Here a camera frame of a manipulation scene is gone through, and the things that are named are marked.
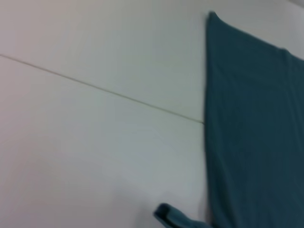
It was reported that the teal t-shirt with pink print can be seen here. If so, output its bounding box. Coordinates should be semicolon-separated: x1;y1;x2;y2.
153;10;304;228

